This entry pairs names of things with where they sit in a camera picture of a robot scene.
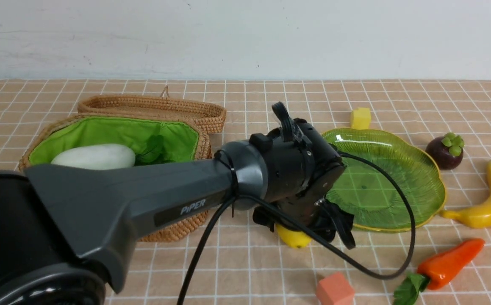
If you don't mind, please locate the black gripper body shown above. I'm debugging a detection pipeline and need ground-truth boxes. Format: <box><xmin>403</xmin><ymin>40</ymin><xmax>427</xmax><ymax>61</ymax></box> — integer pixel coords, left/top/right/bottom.
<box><xmin>252</xmin><ymin>198</ymin><xmax>356</xmax><ymax>249</ymax></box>

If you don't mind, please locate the yellow lemon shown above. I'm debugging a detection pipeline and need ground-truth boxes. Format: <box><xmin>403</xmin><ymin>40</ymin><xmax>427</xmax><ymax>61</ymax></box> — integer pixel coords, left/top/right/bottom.
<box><xmin>274</xmin><ymin>223</ymin><xmax>313</xmax><ymax>249</ymax></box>

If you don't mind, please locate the orange carrot with green leaves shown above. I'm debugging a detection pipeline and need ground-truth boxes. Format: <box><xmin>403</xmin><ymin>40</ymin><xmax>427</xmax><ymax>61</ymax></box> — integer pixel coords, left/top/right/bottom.
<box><xmin>392</xmin><ymin>238</ymin><xmax>485</xmax><ymax>305</ymax></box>

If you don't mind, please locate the white radish with green leaves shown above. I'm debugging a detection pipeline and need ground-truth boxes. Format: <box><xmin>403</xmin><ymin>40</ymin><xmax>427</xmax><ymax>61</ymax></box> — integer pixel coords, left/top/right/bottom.
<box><xmin>51</xmin><ymin>135</ymin><xmax>165</xmax><ymax>170</ymax></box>

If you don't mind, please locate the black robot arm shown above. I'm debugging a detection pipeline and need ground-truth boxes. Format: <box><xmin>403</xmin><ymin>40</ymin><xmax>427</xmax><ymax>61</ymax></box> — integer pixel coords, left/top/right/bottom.
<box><xmin>0</xmin><ymin>119</ymin><xmax>345</xmax><ymax>305</ymax></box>

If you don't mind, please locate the green glass leaf plate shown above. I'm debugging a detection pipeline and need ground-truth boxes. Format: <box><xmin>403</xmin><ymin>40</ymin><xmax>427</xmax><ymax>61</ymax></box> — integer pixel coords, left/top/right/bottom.
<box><xmin>323</xmin><ymin>128</ymin><xmax>447</xmax><ymax>233</ymax></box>

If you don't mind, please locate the orange foam cube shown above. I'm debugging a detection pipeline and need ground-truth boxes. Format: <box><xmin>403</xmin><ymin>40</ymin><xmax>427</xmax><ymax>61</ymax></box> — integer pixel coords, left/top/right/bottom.
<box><xmin>316</xmin><ymin>272</ymin><xmax>355</xmax><ymax>305</ymax></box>

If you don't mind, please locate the yellow foam cube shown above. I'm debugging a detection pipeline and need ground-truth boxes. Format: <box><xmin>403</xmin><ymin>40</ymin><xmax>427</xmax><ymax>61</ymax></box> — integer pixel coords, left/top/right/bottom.
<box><xmin>350</xmin><ymin>107</ymin><xmax>371</xmax><ymax>130</ymax></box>

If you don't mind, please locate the woven wicker basket lid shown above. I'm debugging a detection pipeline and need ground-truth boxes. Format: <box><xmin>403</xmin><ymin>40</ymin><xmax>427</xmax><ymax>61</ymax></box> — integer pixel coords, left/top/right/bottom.
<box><xmin>77</xmin><ymin>87</ymin><xmax>227</xmax><ymax>134</ymax></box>

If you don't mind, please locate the dark purple mangosteen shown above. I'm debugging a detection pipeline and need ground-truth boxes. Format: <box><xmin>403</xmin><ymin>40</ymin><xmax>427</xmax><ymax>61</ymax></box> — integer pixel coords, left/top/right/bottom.
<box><xmin>425</xmin><ymin>133</ymin><xmax>465</xmax><ymax>170</ymax></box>

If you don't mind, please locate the woven wicker basket green lining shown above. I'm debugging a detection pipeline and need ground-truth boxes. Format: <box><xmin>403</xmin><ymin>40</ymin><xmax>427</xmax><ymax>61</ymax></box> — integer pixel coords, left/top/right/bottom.
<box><xmin>19</xmin><ymin>113</ymin><xmax>212</xmax><ymax>243</ymax></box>

